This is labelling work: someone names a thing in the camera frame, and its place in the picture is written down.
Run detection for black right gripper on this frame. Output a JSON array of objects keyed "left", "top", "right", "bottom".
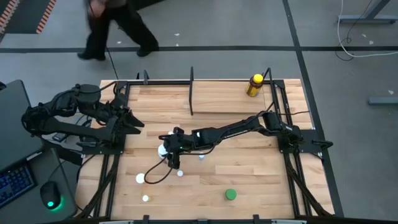
[{"left": 159, "top": 126, "right": 201, "bottom": 154}]

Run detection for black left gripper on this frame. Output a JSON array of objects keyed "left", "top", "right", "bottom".
[{"left": 107, "top": 104, "right": 146, "bottom": 141}]

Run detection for large white medicine bottle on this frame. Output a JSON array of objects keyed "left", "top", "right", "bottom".
[{"left": 157, "top": 144, "right": 169, "bottom": 159}]

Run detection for green medicine bottle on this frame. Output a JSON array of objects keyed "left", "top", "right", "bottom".
[{"left": 224, "top": 188, "right": 238, "bottom": 201}]

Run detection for amber bottle yellow cap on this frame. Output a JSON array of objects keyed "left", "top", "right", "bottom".
[{"left": 245, "top": 73, "right": 265, "bottom": 98}]

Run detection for person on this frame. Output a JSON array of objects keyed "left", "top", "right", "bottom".
[{"left": 76, "top": 0, "right": 160, "bottom": 62}]

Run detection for black computer mouse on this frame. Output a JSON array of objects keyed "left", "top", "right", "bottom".
[{"left": 39, "top": 180, "right": 62, "bottom": 210}]

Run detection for dark laptop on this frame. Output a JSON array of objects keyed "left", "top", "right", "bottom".
[{"left": 0, "top": 79, "right": 44, "bottom": 208}]

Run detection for gray desk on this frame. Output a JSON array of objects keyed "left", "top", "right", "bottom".
[{"left": 0, "top": 146, "right": 78, "bottom": 224}]

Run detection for black mat orange stripes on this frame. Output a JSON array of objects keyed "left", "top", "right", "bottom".
[{"left": 0, "top": 0, "right": 58, "bottom": 35}]

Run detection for gray table foot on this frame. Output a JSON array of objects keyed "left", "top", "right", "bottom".
[{"left": 368, "top": 96, "right": 398, "bottom": 106}]

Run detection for gray table leg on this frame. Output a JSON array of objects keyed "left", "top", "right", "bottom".
[{"left": 338, "top": 0, "right": 398, "bottom": 25}]

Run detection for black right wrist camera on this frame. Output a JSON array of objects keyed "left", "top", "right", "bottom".
[{"left": 167, "top": 151, "right": 182, "bottom": 170}]

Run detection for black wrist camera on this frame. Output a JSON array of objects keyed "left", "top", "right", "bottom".
[
  {"left": 111, "top": 93, "right": 129, "bottom": 110},
  {"left": 167, "top": 151, "right": 182, "bottom": 170}
]

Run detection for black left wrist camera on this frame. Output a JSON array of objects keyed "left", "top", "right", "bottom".
[{"left": 111, "top": 93, "right": 129, "bottom": 110}]

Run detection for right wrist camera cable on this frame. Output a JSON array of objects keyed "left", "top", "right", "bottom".
[{"left": 143, "top": 157, "right": 175, "bottom": 185}]

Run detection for long black floor cable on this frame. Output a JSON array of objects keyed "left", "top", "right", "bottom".
[{"left": 104, "top": 45, "right": 120, "bottom": 80}]

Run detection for white floor cable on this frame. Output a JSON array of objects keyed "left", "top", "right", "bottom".
[{"left": 336, "top": 0, "right": 398, "bottom": 58}]

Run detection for thin black floor cable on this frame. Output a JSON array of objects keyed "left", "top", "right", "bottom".
[{"left": 335, "top": 0, "right": 374, "bottom": 62}]

